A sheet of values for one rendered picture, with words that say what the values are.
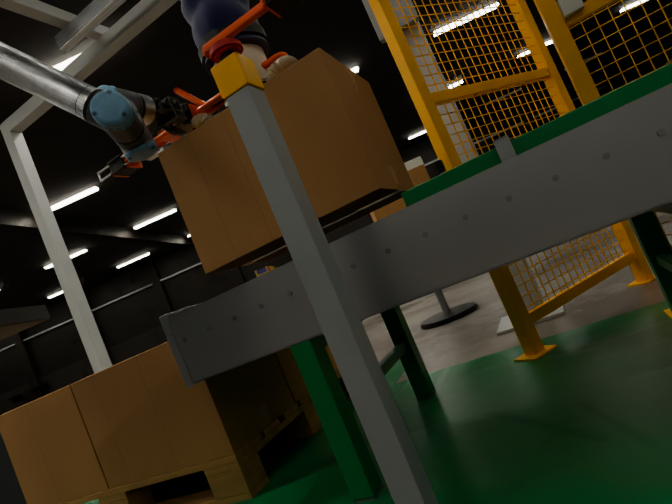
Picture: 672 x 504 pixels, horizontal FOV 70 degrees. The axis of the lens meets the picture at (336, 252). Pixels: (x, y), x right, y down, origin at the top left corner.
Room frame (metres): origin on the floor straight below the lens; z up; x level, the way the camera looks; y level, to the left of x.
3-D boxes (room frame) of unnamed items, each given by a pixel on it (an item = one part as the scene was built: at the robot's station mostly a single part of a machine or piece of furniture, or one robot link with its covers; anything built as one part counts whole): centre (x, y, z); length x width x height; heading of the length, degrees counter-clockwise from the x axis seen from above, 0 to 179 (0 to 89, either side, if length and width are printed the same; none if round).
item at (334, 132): (1.50, 0.03, 0.88); 0.60 x 0.40 x 0.40; 67
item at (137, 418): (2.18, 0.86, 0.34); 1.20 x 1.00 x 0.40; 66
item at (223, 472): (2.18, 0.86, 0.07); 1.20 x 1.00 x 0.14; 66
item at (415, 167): (3.22, -0.52, 0.82); 0.60 x 0.40 x 0.40; 177
